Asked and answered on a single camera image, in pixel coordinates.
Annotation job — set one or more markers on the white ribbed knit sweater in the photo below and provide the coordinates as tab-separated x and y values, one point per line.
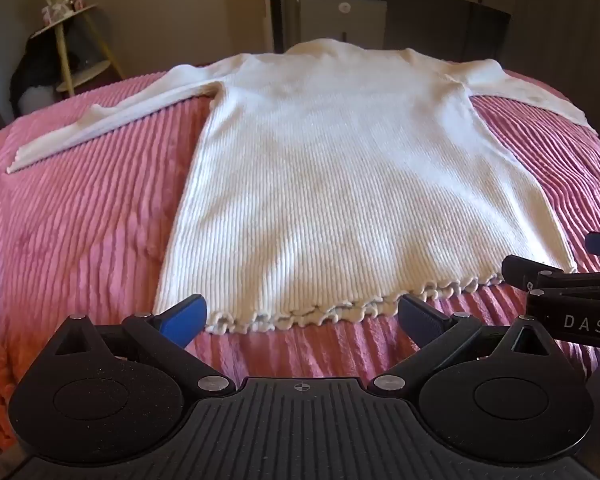
355	160

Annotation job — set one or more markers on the grey round bin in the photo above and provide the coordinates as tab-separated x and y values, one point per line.
36	97

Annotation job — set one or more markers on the white round wooden side table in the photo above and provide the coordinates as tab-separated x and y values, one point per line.
87	40

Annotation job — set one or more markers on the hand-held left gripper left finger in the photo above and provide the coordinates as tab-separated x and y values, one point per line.
186	316

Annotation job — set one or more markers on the pink ribbed blanket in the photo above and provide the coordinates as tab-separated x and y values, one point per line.
80	220

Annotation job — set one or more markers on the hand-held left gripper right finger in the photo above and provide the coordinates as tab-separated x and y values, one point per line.
419	321

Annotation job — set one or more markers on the black cloth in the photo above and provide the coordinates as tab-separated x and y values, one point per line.
27	67

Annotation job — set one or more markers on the grey drawer cabinet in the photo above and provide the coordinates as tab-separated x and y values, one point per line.
342	22

